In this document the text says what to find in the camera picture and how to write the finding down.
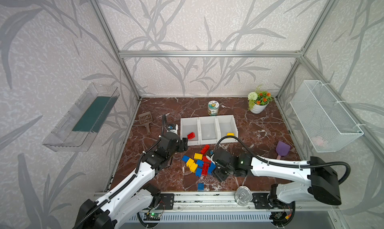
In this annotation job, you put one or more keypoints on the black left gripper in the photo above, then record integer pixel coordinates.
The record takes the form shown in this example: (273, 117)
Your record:
(181, 143)

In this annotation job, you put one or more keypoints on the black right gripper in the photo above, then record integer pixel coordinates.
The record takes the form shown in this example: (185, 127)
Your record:
(216, 158)

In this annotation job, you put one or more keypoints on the long red lego brick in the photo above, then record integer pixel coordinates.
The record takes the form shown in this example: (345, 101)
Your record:
(205, 169)
(205, 149)

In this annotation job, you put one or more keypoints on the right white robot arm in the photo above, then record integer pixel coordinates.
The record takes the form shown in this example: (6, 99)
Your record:
(312, 179)

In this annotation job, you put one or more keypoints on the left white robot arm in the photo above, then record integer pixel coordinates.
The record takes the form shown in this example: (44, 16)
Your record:
(133, 193)

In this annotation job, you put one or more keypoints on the left white bin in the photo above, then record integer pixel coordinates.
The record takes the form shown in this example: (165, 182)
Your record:
(188, 126)

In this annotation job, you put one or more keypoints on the white bin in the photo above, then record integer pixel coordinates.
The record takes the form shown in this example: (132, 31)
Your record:
(188, 126)
(227, 125)
(208, 130)

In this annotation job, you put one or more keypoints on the yellow lego brick top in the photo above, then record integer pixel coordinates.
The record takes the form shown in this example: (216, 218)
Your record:
(198, 156)

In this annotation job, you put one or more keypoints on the lone blue lego brick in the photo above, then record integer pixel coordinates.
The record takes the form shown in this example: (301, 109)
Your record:
(201, 186)

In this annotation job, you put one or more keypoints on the clear glass jar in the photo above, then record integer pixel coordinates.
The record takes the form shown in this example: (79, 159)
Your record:
(243, 196)

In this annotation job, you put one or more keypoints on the brown litter scoop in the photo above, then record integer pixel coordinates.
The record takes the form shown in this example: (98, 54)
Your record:
(145, 119)

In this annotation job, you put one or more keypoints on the middle white bin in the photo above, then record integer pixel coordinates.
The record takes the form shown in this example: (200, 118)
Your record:
(208, 130)

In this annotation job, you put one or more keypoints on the right white bin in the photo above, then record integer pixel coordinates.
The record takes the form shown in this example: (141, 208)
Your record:
(227, 125)

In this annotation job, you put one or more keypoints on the purple scoop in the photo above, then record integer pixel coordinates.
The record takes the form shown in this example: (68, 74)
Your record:
(282, 149)

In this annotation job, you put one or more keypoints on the potted artificial flower plant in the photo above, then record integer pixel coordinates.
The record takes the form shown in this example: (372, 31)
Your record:
(259, 100)

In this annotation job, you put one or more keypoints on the clear plastic wall shelf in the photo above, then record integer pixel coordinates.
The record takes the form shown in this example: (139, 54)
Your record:
(79, 127)

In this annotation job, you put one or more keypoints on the white wire mesh basket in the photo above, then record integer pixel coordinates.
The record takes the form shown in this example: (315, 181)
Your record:
(325, 120)

